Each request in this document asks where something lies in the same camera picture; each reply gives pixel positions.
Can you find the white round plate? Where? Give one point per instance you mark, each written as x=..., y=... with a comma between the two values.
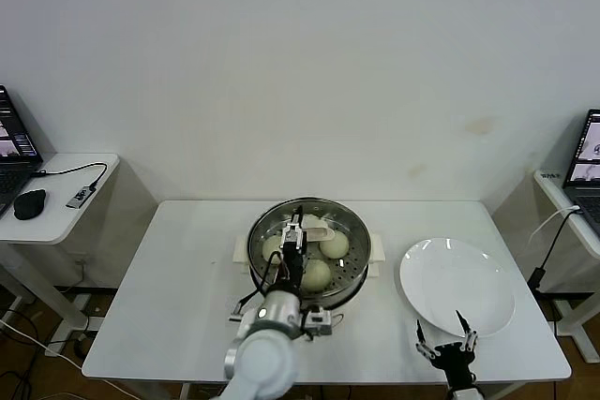
x=454, y=287

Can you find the black laptop beside mouse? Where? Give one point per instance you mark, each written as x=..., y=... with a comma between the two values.
x=11, y=175

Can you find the steel perforated steamer basket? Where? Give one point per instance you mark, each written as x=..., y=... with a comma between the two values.
x=342, y=296

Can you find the white steamed baozi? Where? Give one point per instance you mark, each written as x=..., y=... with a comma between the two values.
x=334, y=245
x=310, y=220
x=272, y=246
x=316, y=276

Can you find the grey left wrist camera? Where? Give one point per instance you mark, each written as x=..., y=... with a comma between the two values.
x=321, y=320

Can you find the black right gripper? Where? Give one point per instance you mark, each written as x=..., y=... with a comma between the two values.
x=454, y=360

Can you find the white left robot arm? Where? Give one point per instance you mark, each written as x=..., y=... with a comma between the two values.
x=262, y=362

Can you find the white label sticker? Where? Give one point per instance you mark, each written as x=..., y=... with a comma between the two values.
x=549, y=175

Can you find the white wall socket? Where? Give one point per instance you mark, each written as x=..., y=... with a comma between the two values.
x=80, y=259

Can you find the glass pot lid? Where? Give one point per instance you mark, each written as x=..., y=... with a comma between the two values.
x=321, y=232

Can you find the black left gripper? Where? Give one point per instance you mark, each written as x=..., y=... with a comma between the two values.
x=294, y=262

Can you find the white side table with sticker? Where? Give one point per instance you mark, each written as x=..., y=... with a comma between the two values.
x=550, y=189

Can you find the white side table with mouse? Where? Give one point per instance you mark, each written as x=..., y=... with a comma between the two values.
x=61, y=226

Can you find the black computer mouse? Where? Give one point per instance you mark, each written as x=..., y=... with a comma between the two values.
x=29, y=203

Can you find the grey usb hub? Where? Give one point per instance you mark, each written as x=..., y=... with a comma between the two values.
x=79, y=196

